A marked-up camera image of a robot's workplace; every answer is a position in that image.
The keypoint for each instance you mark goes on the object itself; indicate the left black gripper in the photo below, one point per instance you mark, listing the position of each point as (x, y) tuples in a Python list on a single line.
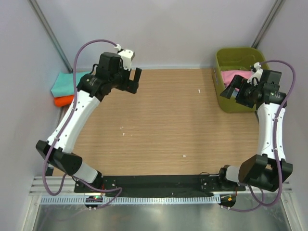
[(129, 85)]

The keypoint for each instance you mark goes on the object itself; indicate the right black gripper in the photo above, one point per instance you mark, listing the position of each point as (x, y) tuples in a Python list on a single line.
[(239, 82)]

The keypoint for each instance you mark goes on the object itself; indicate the teal t shirt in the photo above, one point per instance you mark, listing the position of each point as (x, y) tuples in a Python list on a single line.
[(63, 85)]

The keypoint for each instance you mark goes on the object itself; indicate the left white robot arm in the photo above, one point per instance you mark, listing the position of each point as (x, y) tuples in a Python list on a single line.
[(58, 148)]

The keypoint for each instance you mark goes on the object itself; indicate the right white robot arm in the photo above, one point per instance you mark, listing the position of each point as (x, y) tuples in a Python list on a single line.
[(268, 168)]

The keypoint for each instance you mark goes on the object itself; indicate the pink t shirt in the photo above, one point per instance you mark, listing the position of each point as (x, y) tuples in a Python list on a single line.
[(227, 76)]

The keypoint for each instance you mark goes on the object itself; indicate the olive green plastic bin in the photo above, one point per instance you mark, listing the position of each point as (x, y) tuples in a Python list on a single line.
[(233, 59)]

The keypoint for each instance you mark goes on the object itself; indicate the orange folded t shirt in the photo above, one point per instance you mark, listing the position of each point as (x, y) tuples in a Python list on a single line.
[(63, 101)]

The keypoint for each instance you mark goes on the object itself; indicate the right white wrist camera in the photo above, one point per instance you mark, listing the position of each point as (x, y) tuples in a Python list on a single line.
[(257, 73)]

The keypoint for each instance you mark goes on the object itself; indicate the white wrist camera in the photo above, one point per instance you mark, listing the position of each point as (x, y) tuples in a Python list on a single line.
[(257, 73), (126, 56)]

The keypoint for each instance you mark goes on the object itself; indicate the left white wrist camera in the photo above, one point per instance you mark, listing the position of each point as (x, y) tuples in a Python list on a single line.
[(126, 56)]

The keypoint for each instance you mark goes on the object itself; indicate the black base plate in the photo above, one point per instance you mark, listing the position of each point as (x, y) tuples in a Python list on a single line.
[(199, 182)]

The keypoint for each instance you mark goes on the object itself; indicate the slotted cable duct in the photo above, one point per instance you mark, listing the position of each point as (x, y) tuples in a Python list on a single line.
[(96, 200)]

